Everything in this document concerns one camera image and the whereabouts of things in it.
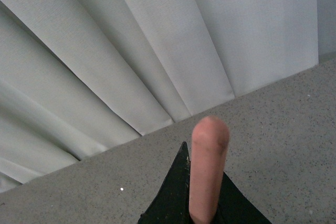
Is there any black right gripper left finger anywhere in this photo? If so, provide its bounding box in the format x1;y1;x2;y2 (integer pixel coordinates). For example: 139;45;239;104
138;142;191;224

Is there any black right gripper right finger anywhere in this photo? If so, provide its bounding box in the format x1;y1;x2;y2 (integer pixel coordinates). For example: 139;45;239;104
214;173;271;224

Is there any pink chopstick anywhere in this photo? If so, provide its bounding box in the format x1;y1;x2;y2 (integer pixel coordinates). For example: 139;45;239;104
189;115;229;223

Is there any white pleated curtain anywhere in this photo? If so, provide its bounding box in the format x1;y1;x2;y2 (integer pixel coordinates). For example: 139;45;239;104
0;0;336;193

